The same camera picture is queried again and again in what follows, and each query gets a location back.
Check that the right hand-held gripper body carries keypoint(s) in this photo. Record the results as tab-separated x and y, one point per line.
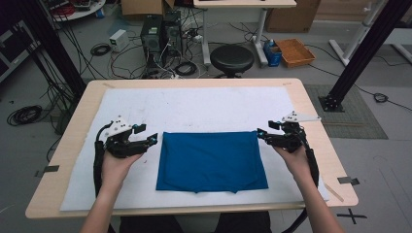
291	139

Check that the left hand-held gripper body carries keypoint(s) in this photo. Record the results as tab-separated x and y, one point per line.
124	147

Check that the blue t-shirt with white print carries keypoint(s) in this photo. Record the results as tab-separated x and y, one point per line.
210	161

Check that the person's left hand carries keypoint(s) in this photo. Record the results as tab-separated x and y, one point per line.
118	170

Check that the person's right hand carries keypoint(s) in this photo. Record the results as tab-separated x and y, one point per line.
296	163

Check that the white table mat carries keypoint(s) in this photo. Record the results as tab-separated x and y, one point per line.
194	103

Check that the short wooden stick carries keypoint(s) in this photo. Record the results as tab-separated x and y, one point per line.
334	193

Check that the blue box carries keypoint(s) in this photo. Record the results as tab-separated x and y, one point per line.
271	55

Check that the grey tape strip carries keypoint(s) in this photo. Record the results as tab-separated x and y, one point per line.
48	169
348	180

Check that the orange tray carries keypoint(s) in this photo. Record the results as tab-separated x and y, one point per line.
295	52

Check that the grey floor mat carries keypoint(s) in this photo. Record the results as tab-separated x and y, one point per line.
366	129

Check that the black round stool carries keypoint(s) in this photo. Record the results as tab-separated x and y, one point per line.
231	58

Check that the person's dark pants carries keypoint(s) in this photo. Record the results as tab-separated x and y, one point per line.
145	226

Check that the black computer tower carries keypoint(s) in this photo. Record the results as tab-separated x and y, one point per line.
150	39
173	32

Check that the white power supply box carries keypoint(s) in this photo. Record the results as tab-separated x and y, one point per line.
118	40

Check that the large cardboard box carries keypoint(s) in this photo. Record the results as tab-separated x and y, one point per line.
291	16

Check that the white metal stand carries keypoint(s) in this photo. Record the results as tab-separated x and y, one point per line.
353	42

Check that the small cardboard box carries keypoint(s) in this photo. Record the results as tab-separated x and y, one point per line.
142	7

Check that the white desk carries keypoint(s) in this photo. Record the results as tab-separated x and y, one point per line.
243	3

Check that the round white table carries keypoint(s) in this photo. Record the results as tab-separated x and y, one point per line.
84	11

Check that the black shelf unit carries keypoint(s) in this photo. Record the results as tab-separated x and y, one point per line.
13	48

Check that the black frame post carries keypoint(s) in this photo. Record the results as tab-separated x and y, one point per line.
366	51
55	48

